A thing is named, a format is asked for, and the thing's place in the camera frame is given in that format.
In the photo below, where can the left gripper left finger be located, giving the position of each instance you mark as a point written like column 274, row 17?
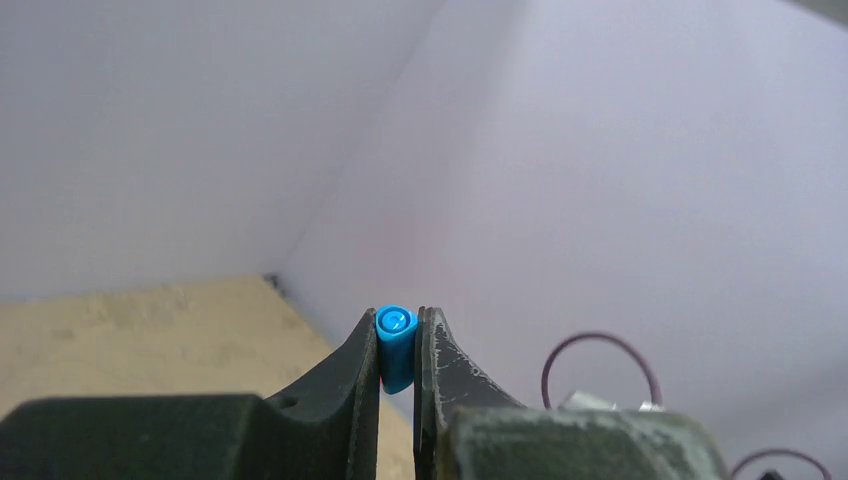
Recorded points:
column 324, row 425

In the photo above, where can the light blue marker cap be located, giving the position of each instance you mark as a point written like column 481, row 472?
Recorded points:
column 396, row 329

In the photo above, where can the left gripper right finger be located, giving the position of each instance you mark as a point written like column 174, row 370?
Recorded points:
column 467, row 427

